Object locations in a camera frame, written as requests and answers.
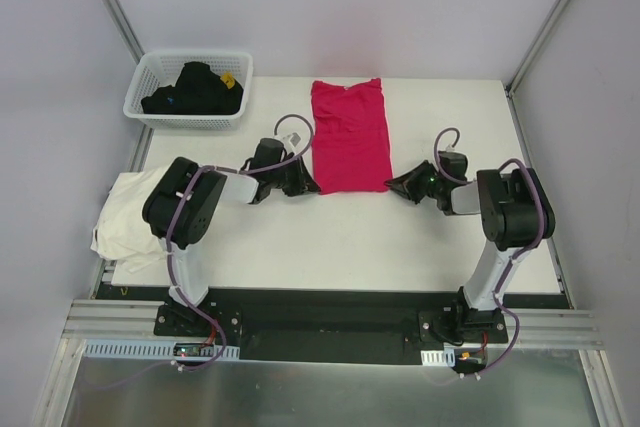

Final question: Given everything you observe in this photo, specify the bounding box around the pink t shirt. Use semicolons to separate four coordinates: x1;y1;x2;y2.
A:
311;78;392;195

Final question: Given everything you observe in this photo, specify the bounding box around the white t shirt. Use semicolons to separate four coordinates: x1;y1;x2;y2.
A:
91;165;168;273

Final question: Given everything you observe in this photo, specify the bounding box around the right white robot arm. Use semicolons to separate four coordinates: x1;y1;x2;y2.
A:
385;150;555;346

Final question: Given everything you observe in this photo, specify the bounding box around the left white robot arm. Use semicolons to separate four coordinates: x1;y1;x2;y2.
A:
142;133;320;336

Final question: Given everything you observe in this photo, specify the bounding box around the black t shirt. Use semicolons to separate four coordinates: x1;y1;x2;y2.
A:
141;61;244;116

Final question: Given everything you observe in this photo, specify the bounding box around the white plastic laundry basket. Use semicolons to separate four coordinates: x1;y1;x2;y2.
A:
123;48;254;131

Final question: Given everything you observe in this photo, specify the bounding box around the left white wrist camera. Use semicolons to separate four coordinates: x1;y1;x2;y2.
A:
279;132;301;152

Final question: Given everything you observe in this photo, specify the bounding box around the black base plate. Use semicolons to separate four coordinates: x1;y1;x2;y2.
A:
154;288;508;365

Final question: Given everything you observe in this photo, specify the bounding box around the right white cable duct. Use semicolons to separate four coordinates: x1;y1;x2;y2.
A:
420;349;456;368

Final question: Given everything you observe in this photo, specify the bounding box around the white cable duct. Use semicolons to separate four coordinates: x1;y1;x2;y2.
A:
420;349;456;368
84;340;240;362

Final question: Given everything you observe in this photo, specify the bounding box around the left white cable duct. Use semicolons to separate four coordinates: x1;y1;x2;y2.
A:
84;340;240;362

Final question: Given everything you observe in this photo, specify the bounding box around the right aluminium frame post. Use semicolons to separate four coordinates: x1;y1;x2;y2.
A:
505;0;573;98

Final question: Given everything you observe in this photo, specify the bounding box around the aluminium frame post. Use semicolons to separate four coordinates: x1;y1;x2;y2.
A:
505;0;573;98
102;0;145;63

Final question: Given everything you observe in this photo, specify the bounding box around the left aluminium frame post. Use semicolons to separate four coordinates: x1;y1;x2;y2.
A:
102;0;145;63

